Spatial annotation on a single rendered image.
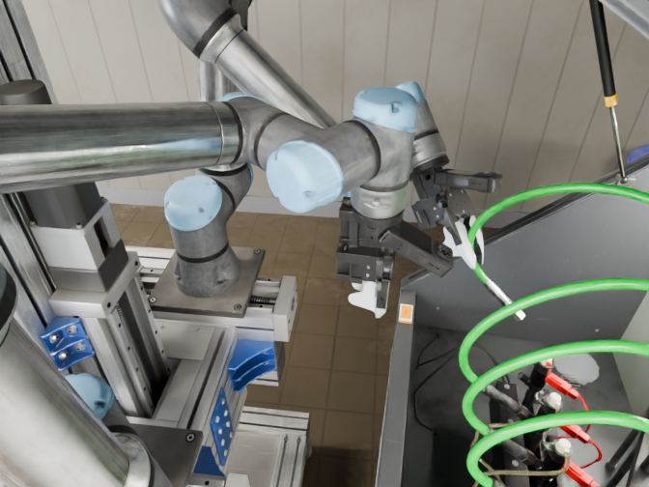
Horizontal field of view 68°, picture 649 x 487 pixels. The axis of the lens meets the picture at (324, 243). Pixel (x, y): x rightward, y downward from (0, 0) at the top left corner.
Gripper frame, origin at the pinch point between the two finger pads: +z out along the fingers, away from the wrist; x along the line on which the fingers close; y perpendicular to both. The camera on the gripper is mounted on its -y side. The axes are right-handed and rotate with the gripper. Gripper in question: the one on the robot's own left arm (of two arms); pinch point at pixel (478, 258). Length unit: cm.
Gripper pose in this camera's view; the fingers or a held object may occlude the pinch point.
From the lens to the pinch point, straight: 93.2
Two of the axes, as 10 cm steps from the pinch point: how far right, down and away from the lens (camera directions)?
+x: -7.1, 2.4, -6.6
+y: -6.0, 2.7, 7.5
